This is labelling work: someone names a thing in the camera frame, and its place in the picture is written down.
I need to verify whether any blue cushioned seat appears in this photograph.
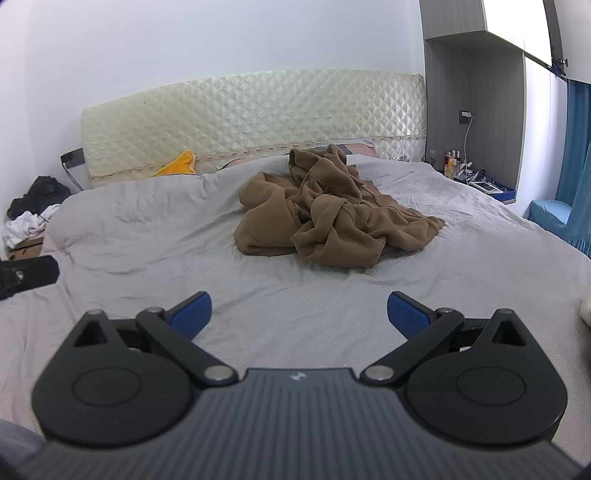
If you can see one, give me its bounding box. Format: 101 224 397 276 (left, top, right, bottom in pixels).
528 200 571 238

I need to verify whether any black clothes pile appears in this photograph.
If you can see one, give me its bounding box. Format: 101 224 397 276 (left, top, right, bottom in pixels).
6 176 71 220

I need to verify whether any grey bed sheet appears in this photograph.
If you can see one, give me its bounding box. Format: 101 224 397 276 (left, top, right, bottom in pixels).
1 156 590 463

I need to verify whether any yellow cloth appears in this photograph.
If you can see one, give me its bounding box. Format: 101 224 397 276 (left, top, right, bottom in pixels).
152 150 197 178

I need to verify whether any cream quilted headboard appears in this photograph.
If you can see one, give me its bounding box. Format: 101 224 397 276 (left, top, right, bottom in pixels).
81 69 427 187

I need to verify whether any cardboard box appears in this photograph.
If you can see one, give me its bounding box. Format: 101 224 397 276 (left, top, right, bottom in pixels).
8 235 43 261

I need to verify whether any black bedside lamp bracket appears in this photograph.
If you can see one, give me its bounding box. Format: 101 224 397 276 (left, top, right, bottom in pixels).
60 148 85 191

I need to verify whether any black wall socket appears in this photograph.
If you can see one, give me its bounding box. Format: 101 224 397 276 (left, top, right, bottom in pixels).
459 111 472 124

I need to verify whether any white charger cable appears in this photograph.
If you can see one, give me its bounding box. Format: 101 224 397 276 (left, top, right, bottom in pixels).
462 111 475 168

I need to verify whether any blue tray with items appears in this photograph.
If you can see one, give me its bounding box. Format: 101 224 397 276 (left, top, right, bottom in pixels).
454 169 516 204

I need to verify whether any pink pillow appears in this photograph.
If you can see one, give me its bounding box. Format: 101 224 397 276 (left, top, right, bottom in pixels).
338 140 378 158

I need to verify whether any blue curtain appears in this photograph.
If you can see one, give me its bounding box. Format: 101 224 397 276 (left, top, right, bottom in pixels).
556 80 590 256

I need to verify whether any white clothes pile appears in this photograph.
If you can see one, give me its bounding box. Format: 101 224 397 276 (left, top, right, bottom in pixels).
2 204 60 249

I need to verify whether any small bottles group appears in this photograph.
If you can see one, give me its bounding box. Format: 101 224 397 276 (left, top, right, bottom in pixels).
444 149 462 179

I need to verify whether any brown zip hoodie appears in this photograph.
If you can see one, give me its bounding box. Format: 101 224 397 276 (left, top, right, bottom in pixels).
235 145 445 268

